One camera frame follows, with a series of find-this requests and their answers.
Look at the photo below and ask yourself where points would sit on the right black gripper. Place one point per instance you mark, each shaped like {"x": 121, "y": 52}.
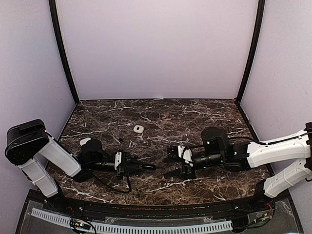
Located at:
{"x": 178, "y": 173}

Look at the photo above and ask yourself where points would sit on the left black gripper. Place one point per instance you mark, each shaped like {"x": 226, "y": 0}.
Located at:
{"x": 136, "y": 161}

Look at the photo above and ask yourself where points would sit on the small white charging case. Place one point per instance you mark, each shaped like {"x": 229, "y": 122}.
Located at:
{"x": 138, "y": 129}

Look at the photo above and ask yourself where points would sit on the white oval charging case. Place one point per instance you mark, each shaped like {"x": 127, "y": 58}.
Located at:
{"x": 84, "y": 141}

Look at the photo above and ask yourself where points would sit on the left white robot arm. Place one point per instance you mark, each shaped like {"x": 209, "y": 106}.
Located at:
{"x": 27, "y": 141}

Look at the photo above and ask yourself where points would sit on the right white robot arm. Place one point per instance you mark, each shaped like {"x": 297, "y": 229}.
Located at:
{"x": 245, "y": 156}

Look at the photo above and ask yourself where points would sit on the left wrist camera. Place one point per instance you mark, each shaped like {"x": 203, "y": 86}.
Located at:
{"x": 120, "y": 157}

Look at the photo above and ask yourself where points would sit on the white slotted cable duct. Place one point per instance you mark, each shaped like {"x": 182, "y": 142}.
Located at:
{"x": 130, "y": 226}

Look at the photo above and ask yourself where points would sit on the black front rail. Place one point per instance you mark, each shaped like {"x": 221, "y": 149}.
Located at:
{"x": 227, "y": 209}

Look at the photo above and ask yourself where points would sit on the right black frame post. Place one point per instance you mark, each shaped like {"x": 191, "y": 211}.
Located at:
{"x": 252, "y": 51}

